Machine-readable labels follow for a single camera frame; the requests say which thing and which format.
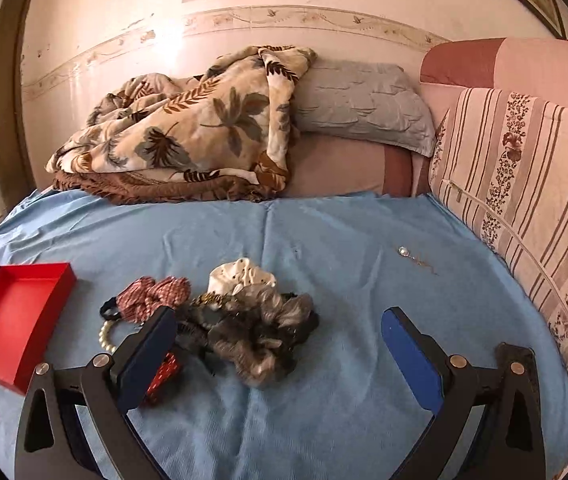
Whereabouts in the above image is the grey patterned scrunchie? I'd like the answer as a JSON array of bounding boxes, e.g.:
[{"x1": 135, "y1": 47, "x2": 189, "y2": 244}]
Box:
[{"x1": 176, "y1": 284, "x2": 320, "y2": 388}]

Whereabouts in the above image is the light blue bed sheet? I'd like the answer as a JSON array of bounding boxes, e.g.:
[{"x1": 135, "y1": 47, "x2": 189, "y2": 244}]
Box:
[{"x1": 0, "y1": 191, "x2": 568, "y2": 479}]

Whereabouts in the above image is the white pearl bracelet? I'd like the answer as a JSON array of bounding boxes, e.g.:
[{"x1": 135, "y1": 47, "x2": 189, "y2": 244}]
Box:
[{"x1": 98, "y1": 317, "x2": 120, "y2": 354}]

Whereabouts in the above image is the small black hair tie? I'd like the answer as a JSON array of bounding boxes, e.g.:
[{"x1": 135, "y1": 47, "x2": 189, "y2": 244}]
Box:
[{"x1": 98, "y1": 296, "x2": 125, "y2": 323}]

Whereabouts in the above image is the striped floral cushion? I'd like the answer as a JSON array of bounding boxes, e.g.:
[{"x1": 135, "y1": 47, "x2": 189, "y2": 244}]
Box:
[{"x1": 427, "y1": 86, "x2": 568, "y2": 441}]

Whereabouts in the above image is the red plaid scrunchie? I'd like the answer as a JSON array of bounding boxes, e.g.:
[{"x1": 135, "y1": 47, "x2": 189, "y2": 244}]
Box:
[{"x1": 116, "y1": 276, "x2": 191, "y2": 324}]

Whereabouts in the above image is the pink sofa backrest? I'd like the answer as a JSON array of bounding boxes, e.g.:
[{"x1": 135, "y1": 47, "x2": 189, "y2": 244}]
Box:
[{"x1": 418, "y1": 38, "x2": 568, "y2": 122}]

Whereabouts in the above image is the grey blue pillow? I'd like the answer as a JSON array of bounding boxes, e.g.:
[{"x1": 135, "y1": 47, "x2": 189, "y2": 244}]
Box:
[{"x1": 294, "y1": 58, "x2": 436, "y2": 157}]

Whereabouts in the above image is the red polka dot scrunchie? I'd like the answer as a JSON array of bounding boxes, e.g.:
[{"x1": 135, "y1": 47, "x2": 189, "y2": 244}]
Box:
[{"x1": 143, "y1": 351, "x2": 183, "y2": 405}]

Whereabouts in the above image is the white cherry print scrunchie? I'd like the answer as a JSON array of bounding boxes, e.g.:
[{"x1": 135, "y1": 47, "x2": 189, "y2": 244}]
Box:
[{"x1": 207, "y1": 258, "x2": 276, "y2": 296}]

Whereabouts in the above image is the red open box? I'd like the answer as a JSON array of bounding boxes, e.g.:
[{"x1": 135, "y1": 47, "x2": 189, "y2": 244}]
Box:
[{"x1": 0, "y1": 262, "x2": 76, "y2": 394}]

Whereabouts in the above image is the leaf print blanket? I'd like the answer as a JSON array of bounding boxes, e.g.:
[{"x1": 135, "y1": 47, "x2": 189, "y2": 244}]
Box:
[{"x1": 46, "y1": 46, "x2": 316, "y2": 200}]

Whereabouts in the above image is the pink bolster pillow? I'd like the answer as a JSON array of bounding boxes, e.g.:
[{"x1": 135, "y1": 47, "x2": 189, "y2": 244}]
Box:
[{"x1": 283, "y1": 133, "x2": 414, "y2": 198}]

